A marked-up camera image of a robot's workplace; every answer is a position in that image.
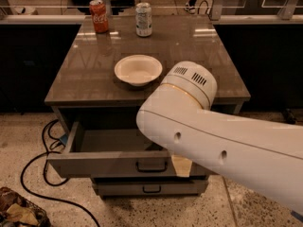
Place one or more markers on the grey top drawer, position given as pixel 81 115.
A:
pixel 123 153

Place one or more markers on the grey drawer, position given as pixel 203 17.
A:
pixel 149 186
pixel 123 153

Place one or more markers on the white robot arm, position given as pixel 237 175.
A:
pixel 264 156

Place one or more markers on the grey bottom drawer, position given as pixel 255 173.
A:
pixel 149 186

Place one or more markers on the grey drawer cabinet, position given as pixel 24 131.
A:
pixel 86 89

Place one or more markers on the white paper bowl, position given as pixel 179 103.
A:
pixel 138 70

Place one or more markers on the blue tape strip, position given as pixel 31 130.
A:
pixel 297 216

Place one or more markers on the white green soda can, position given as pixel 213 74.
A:
pixel 143 20

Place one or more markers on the basket of snack packets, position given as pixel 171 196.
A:
pixel 17 211

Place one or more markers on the orange soda can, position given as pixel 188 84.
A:
pixel 99 16

